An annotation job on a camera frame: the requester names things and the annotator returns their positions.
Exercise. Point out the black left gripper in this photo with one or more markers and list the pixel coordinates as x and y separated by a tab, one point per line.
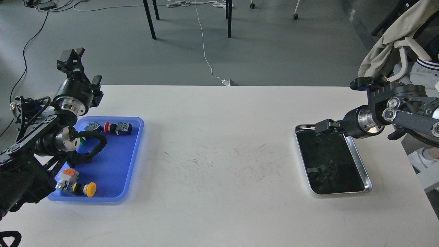
75	94

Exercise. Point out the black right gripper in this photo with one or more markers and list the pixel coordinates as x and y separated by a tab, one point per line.
357	123

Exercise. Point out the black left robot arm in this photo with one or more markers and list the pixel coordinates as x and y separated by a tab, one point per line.
47	138

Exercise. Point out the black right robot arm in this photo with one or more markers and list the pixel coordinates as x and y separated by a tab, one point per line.
405	106

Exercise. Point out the shiny metal tray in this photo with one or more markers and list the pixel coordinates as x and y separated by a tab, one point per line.
331	162

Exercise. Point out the red emergency stop button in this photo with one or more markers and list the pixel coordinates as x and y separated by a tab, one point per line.
120	129

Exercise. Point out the black power strip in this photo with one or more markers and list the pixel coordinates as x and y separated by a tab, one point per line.
46	6

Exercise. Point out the black table leg left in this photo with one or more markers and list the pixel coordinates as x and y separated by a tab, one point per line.
149	16

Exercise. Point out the black table leg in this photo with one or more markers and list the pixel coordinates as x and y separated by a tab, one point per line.
149	16
228	17

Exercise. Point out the blue plastic tray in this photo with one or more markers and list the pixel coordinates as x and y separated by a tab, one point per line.
112	168

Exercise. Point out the orange grey connector block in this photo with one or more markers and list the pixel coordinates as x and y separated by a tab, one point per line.
68	178

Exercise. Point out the white power adapter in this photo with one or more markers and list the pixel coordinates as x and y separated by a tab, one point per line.
229	82

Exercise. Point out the yellow push button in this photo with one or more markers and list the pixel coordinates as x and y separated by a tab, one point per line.
88	190

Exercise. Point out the white chair with jacket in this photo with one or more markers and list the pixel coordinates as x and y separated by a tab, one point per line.
398	58

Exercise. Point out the seated person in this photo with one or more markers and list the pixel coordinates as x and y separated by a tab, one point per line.
426	73

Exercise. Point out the beige jacket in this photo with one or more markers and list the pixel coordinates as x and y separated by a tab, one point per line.
405	26

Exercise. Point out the black table leg right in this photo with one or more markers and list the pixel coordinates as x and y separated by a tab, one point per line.
228	17

